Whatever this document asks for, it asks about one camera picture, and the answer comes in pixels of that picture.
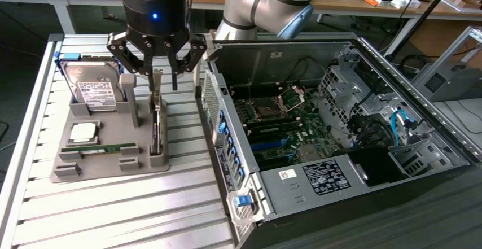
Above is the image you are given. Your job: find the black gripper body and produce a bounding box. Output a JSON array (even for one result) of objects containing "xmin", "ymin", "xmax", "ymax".
[{"xmin": 120, "ymin": 0, "xmax": 190, "ymax": 57}]

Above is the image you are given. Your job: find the low-profile graphics card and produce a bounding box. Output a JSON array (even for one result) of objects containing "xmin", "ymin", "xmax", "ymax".
[{"xmin": 148, "ymin": 67, "xmax": 170, "ymax": 157}]

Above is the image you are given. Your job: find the blue disk carrier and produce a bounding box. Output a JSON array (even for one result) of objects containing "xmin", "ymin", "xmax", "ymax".
[{"xmin": 54, "ymin": 51, "xmax": 126, "ymax": 104}]

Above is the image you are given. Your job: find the silver hard disk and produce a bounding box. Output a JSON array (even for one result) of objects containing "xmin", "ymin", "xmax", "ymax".
[{"xmin": 62, "ymin": 59, "xmax": 127, "ymax": 112}]

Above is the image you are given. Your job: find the grey parts rack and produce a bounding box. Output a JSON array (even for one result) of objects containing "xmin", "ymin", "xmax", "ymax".
[{"xmin": 50, "ymin": 73, "xmax": 172, "ymax": 184}]

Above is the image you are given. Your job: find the CPU socket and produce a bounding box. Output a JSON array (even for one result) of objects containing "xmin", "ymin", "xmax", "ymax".
[{"xmin": 251, "ymin": 98, "xmax": 287, "ymax": 119}]

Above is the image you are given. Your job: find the silver CPU chip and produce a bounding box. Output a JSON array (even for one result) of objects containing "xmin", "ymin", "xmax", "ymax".
[{"xmin": 70, "ymin": 123, "xmax": 99, "ymax": 143}]

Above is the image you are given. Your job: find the open metal socket cover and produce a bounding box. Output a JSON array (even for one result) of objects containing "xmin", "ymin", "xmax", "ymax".
[{"xmin": 277, "ymin": 86, "xmax": 307, "ymax": 111}]

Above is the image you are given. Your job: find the green RAM stick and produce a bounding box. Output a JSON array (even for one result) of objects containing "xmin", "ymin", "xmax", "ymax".
[{"xmin": 62, "ymin": 143, "xmax": 138, "ymax": 154}]

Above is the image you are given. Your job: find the green motherboard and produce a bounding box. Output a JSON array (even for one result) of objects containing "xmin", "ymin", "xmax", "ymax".
[{"xmin": 231, "ymin": 84, "xmax": 350, "ymax": 168}]

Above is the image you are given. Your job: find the grey chipset heat sink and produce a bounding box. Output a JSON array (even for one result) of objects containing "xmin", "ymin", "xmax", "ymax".
[{"xmin": 299, "ymin": 143, "xmax": 326, "ymax": 161}]

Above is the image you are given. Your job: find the blue case latch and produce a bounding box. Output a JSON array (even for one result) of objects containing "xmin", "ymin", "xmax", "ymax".
[{"xmin": 232, "ymin": 194, "xmax": 252, "ymax": 207}]

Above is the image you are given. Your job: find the grey power supply unit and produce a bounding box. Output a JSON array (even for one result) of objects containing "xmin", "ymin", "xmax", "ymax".
[{"xmin": 258, "ymin": 154, "xmax": 370, "ymax": 215}]

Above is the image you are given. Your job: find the white box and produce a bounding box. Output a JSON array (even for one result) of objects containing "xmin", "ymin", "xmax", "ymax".
[{"xmin": 390, "ymin": 0, "xmax": 422, "ymax": 10}]

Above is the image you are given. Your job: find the black tripod pole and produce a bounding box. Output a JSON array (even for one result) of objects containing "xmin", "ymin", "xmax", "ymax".
[{"xmin": 383, "ymin": 0, "xmax": 461, "ymax": 62}]

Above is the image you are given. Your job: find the grey computer tower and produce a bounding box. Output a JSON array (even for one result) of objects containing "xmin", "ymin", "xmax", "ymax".
[{"xmin": 413, "ymin": 61, "xmax": 482, "ymax": 103}]

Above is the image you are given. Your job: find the silver disk bay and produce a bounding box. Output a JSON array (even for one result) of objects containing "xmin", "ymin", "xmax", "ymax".
[{"xmin": 387, "ymin": 140, "xmax": 459, "ymax": 178}]

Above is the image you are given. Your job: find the open PC case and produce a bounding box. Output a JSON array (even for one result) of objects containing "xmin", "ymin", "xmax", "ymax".
[{"xmin": 192, "ymin": 31, "xmax": 482, "ymax": 249}]

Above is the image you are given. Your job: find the black looped wire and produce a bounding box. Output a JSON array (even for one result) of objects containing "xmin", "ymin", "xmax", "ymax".
[{"xmin": 290, "ymin": 58, "xmax": 327, "ymax": 85}]

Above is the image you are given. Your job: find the black wire bundle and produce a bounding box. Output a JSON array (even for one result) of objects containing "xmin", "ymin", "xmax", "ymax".
[{"xmin": 345, "ymin": 102, "xmax": 395, "ymax": 150}]

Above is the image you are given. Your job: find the blue wire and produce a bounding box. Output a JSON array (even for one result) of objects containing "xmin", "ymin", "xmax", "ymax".
[{"xmin": 390, "ymin": 109, "xmax": 414, "ymax": 148}]

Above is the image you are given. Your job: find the aluminium profile frame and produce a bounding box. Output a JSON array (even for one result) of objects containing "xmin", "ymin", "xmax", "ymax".
[{"xmin": 427, "ymin": 25, "xmax": 482, "ymax": 76}]

